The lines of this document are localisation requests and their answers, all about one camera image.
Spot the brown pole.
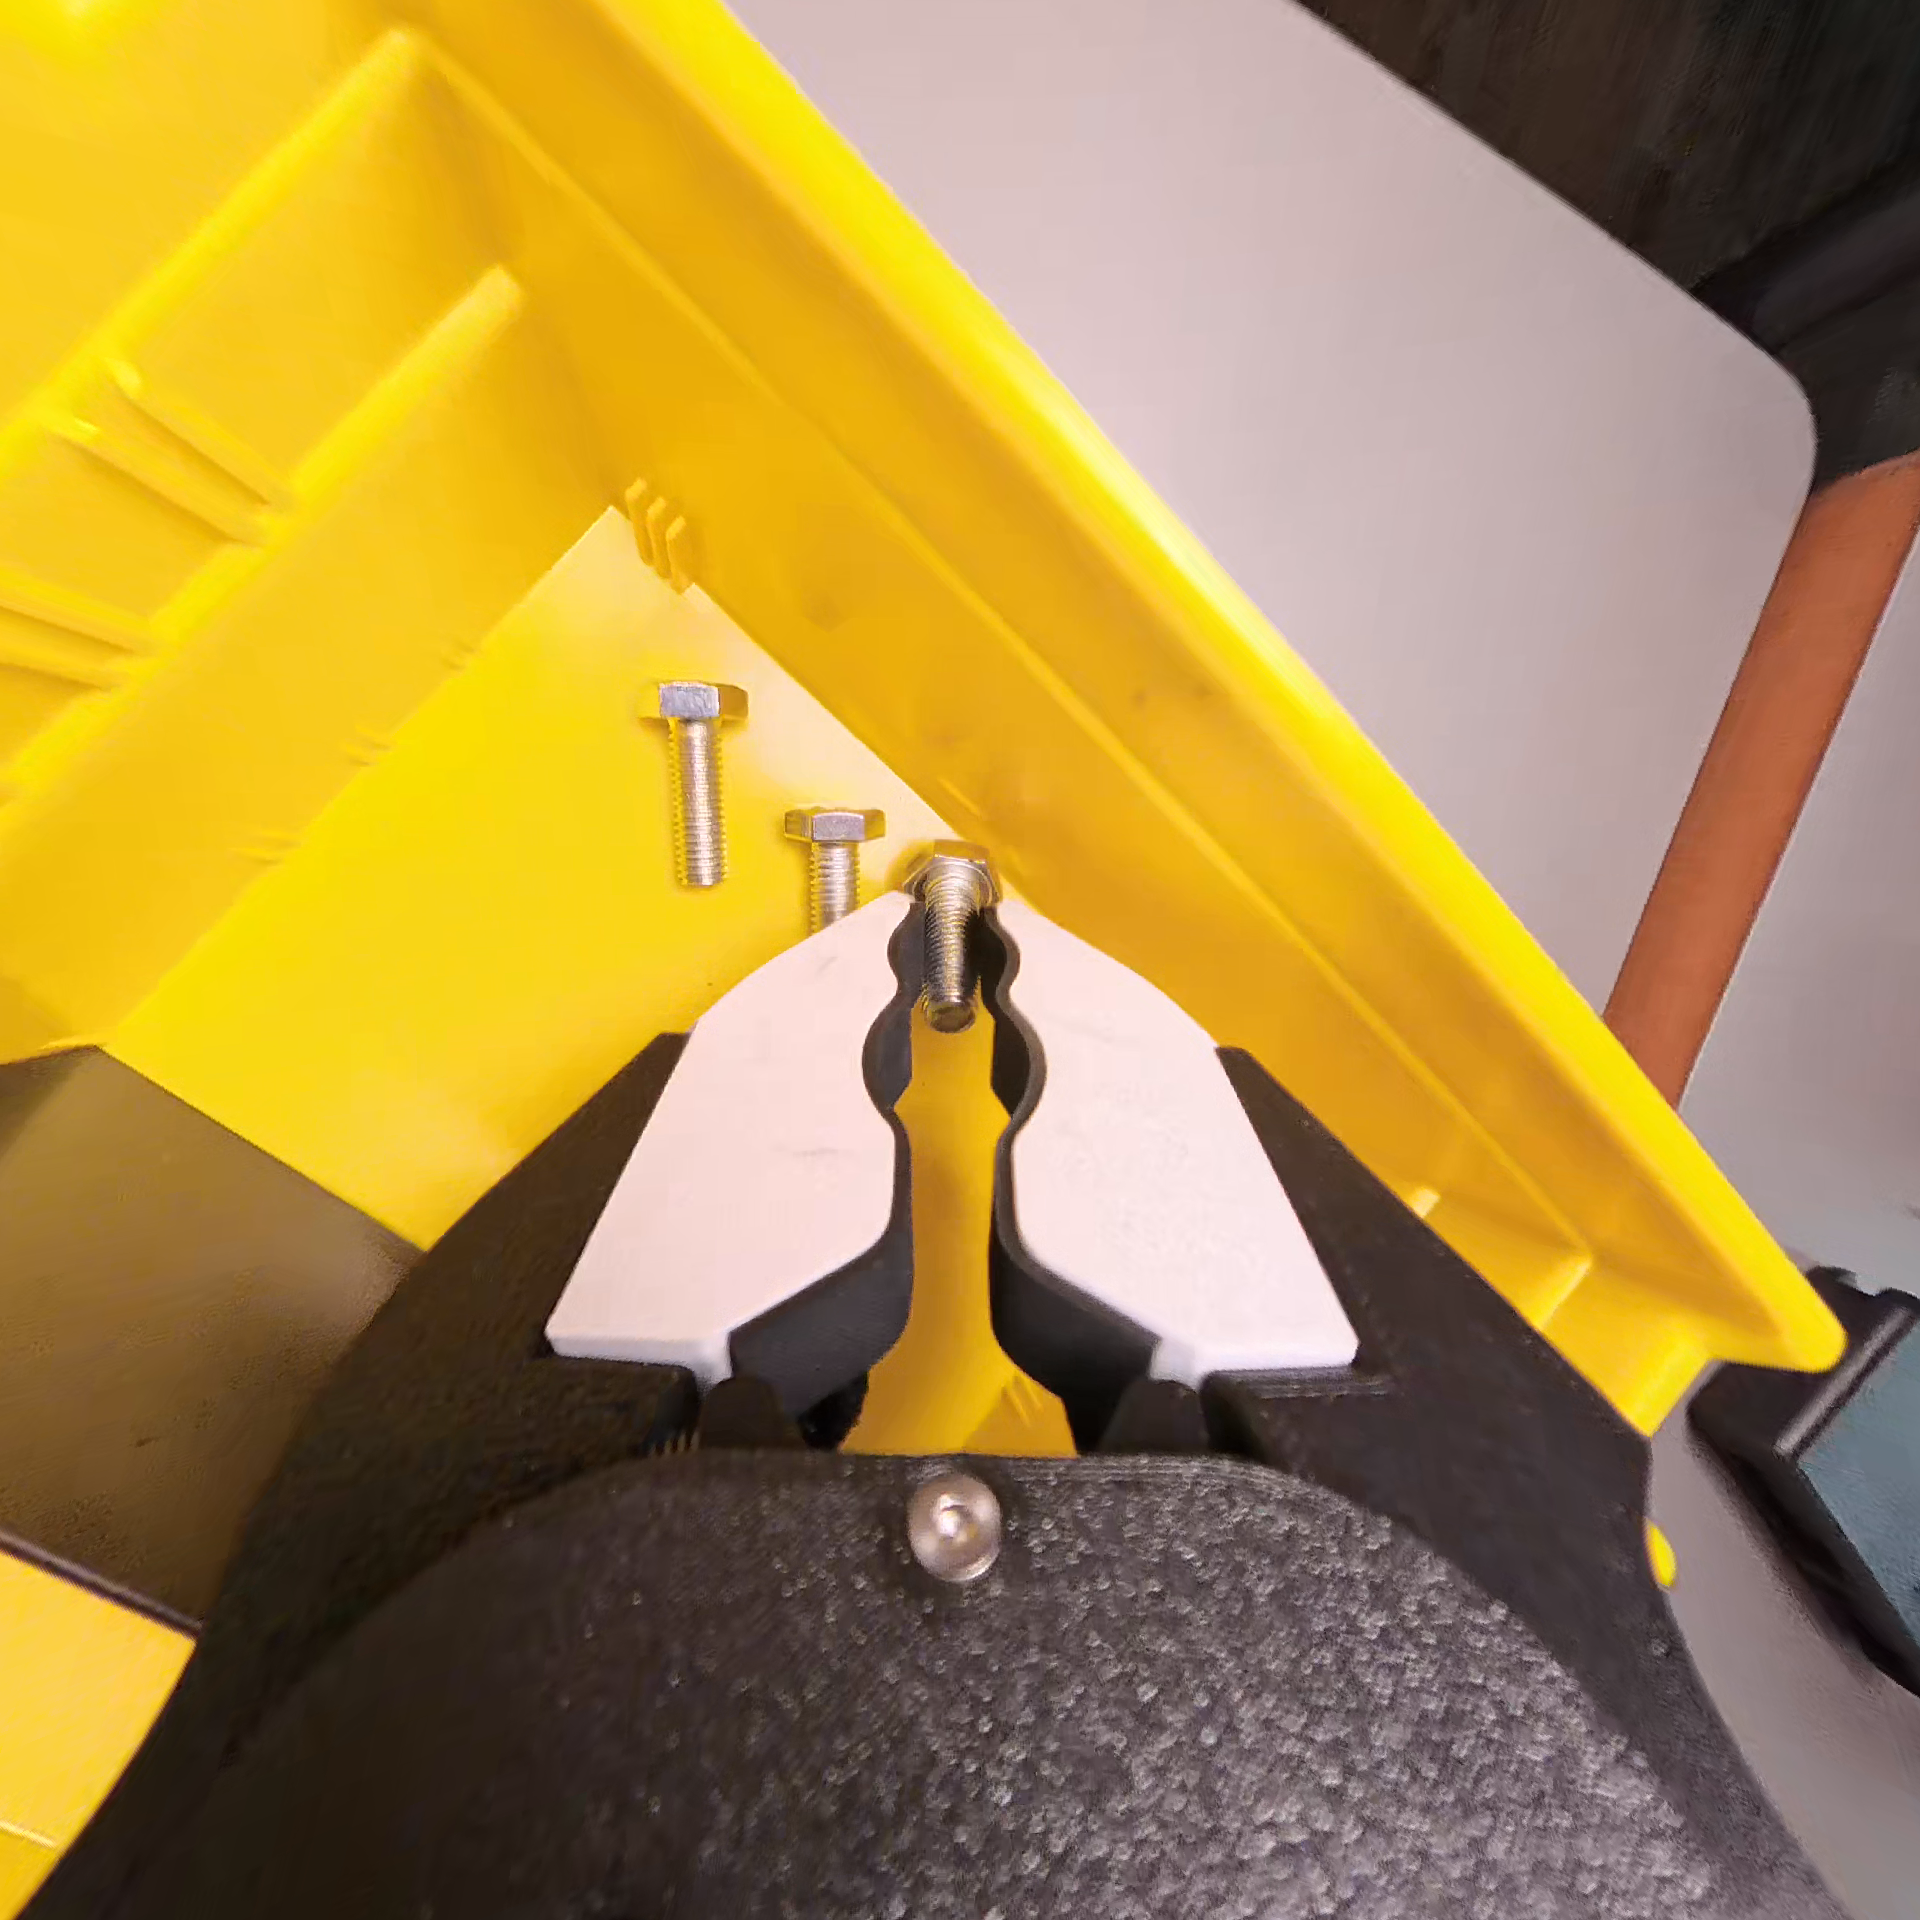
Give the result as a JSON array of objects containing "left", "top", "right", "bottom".
[{"left": 1607, "top": 451, "right": 1920, "bottom": 1113}]

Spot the black electronic device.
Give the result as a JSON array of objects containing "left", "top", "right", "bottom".
[{"left": 1689, "top": 1275, "right": 1920, "bottom": 1697}]

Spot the silver hex bolt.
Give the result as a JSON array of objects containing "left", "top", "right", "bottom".
[
  {"left": 781, "top": 804, "right": 887, "bottom": 937},
  {"left": 906, "top": 851, "right": 1002, "bottom": 1037},
  {"left": 650, "top": 678, "right": 752, "bottom": 893}
]

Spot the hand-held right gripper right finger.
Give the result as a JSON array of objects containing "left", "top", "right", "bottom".
[{"left": 991, "top": 901, "right": 1358, "bottom": 1396}]

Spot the yellow plastic bin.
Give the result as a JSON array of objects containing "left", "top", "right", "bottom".
[{"left": 0, "top": 0, "right": 1846, "bottom": 1920}]

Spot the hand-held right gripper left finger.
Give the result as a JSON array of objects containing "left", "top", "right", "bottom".
[{"left": 546, "top": 901, "right": 911, "bottom": 1412}]

